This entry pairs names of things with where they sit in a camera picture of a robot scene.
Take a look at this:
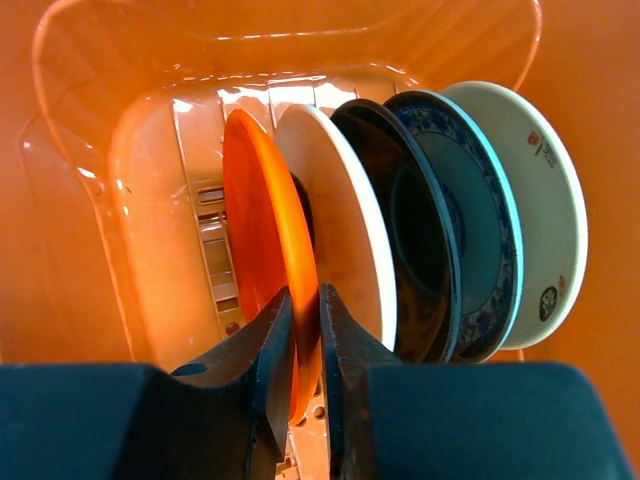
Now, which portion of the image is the orange plastic dish rack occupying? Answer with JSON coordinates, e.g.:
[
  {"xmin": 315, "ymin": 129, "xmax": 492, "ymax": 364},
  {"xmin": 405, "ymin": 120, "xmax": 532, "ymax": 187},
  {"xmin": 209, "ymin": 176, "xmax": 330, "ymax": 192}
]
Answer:
[{"xmin": 0, "ymin": 0, "xmax": 640, "ymax": 480}]

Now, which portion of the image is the dark brown plate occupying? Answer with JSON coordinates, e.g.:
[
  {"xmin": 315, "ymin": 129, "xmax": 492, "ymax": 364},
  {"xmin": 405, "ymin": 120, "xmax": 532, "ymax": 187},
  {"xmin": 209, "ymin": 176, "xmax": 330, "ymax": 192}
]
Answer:
[{"xmin": 331, "ymin": 98, "xmax": 462, "ymax": 363}]

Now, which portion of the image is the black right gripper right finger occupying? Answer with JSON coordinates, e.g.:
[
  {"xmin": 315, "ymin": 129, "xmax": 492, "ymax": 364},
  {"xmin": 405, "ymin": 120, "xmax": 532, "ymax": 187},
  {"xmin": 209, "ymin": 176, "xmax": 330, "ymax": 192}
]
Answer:
[{"xmin": 319, "ymin": 283, "xmax": 398, "ymax": 479}]

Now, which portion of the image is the orange plate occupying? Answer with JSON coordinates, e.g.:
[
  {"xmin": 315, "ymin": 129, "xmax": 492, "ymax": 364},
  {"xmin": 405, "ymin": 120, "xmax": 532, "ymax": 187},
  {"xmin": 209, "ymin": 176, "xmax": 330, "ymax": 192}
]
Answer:
[{"xmin": 223, "ymin": 109, "xmax": 321, "ymax": 424}]

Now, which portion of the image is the cream plate with black motif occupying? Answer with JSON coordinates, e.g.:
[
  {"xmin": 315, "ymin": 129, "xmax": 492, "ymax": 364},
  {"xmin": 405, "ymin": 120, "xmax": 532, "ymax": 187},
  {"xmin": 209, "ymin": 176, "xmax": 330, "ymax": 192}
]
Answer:
[{"xmin": 274, "ymin": 104, "xmax": 397, "ymax": 350}]

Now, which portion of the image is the blue patterned plate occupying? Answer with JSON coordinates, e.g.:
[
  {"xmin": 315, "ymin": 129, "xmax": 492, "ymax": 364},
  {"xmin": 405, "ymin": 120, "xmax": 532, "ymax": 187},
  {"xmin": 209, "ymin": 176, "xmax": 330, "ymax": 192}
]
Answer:
[{"xmin": 384, "ymin": 90, "xmax": 525, "ymax": 363}]

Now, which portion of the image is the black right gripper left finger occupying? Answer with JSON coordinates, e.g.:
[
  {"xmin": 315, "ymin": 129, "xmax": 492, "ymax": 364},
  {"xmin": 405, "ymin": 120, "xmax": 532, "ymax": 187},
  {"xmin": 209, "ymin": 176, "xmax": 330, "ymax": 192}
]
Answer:
[{"xmin": 171, "ymin": 287, "xmax": 294, "ymax": 479}]

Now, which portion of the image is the white plate with red marks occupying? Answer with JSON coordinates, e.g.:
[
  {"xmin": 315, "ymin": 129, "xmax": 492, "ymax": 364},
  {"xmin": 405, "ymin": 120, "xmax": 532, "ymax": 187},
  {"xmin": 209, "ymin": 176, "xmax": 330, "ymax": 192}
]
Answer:
[{"xmin": 442, "ymin": 81, "xmax": 588, "ymax": 350}]

